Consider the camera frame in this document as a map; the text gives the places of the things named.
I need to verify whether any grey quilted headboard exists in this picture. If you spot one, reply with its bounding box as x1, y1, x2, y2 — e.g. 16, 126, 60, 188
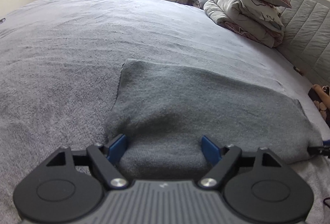
277, 0, 329, 85

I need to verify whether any grey knitted cat sweater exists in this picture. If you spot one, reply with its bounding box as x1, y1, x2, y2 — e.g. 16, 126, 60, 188
105, 59, 322, 179

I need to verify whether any brown yellow small cloth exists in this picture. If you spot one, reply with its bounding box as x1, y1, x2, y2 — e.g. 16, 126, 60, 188
293, 66, 304, 76

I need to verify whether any folded white floral quilt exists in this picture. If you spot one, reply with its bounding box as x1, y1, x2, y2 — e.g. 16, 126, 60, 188
203, 0, 285, 48

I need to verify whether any light grey bed sheet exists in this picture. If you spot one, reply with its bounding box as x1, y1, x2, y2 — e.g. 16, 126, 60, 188
1, 0, 329, 223

